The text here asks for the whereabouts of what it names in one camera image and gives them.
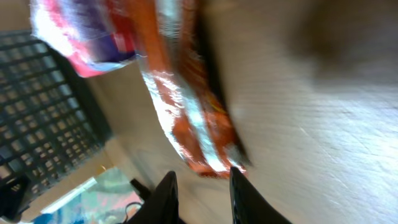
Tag purple red tissue pack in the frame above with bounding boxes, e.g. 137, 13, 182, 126
30, 0, 139, 78

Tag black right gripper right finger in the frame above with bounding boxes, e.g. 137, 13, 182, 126
229, 167, 291, 224

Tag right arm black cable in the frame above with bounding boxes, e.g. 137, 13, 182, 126
123, 201, 144, 224

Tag orange red snack bar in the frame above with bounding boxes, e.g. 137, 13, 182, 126
127, 0, 247, 179

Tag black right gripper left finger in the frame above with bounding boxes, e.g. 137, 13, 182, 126
127, 171, 179, 224

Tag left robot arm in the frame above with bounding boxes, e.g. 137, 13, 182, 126
1, 176, 30, 223

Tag grey plastic mesh basket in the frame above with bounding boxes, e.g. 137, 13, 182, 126
1, 30, 111, 196

